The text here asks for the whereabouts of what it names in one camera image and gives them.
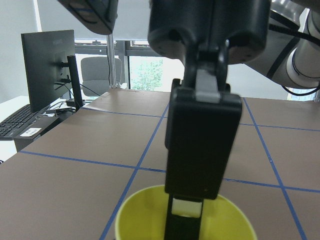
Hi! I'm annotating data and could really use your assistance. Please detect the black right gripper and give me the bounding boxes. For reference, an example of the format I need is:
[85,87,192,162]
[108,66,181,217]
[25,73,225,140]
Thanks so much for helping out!
[147,0,271,65]

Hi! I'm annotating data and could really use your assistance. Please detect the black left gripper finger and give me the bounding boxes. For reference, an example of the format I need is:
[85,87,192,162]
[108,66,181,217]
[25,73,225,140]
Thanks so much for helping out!
[164,41,242,240]

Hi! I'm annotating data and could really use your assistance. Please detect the yellow plastic cup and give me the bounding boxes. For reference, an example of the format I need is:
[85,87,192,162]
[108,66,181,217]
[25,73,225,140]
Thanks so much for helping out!
[115,185,258,240]

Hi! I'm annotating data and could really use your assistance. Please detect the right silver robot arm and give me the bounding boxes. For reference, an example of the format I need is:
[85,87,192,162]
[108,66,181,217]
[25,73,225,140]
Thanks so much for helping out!
[148,0,320,240]

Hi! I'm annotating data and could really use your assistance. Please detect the grey office chair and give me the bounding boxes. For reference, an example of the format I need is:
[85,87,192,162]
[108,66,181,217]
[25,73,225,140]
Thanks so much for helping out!
[80,56,111,97]

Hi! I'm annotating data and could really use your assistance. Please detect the black mini computer box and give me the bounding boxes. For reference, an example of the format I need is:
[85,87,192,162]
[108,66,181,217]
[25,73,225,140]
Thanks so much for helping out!
[13,116,60,152]

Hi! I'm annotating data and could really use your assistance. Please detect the black computer monitor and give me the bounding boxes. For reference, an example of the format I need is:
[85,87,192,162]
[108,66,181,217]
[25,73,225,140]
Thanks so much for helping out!
[21,30,83,112]

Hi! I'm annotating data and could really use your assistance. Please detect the black keyboard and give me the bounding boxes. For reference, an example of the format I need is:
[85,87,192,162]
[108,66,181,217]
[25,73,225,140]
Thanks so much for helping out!
[0,104,49,141]

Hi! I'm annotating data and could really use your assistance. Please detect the aluminium frame post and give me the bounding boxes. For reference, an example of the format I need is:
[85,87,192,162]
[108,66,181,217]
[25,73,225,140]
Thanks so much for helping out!
[106,34,119,89]

